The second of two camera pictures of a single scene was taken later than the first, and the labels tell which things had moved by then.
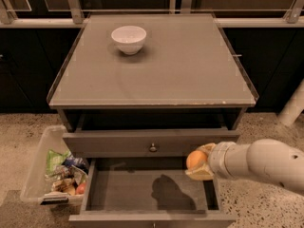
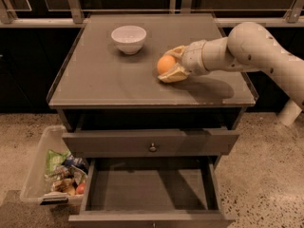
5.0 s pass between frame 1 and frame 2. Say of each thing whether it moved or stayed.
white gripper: moved
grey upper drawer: stayed
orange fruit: moved
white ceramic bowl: stayed
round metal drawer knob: stayed
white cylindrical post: stayed
